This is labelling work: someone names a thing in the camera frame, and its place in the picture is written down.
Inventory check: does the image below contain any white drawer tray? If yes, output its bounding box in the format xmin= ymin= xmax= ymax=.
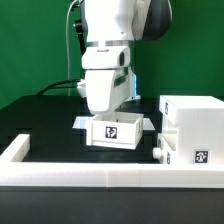
xmin=86 ymin=112 xmax=143 ymax=150
xmin=153 ymin=133 xmax=176 ymax=165

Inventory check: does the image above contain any white cable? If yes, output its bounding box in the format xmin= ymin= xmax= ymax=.
xmin=65 ymin=0 xmax=80 ymax=97

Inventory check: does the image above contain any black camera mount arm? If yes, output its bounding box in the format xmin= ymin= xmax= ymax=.
xmin=73 ymin=19 xmax=86 ymax=54

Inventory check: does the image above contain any white workspace border frame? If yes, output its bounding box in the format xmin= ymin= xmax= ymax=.
xmin=0 ymin=134 xmax=224 ymax=188

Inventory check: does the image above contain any white front drawer tray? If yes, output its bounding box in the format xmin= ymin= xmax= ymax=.
xmin=153 ymin=133 xmax=176 ymax=165

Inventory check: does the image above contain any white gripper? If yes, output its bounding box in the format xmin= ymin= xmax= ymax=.
xmin=85 ymin=69 xmax=130 ymax=114

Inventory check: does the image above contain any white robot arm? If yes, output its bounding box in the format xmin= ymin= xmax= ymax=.
xmin=78 ymin=0 xmax=172 ymax=115

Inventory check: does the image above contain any white marker tag sheet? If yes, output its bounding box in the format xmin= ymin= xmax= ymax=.
xmin=72 ymin=116 xmax=155 ymax=131

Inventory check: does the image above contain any white drawer cabinet box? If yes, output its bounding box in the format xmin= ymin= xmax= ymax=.
xmin=159 ymin=95 xmax=224 ymax=165

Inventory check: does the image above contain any black cable bundle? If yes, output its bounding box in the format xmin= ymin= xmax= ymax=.
xmin=35 ymin=78 xmax=88 ymax=97

